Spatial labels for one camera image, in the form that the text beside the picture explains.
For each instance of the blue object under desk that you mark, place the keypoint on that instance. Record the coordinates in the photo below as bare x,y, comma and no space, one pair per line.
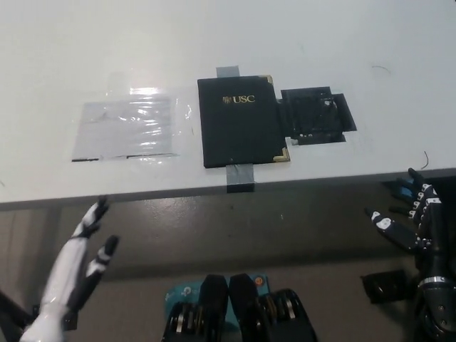
404,190

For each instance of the black tape patch on desk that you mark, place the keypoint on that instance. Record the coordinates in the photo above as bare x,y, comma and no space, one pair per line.
313,114

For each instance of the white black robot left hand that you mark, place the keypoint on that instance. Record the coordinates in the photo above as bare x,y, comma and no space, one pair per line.
64,278

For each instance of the clear taped plastic sheet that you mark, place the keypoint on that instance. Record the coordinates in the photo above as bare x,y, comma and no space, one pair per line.
124,128

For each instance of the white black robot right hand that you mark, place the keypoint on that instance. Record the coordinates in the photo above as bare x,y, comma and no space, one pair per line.
432,246

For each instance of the black diary with gold corners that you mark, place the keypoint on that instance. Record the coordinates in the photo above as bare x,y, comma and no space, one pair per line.
235,128

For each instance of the grey duct tape strip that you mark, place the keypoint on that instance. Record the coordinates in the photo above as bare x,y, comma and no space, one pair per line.
240,174

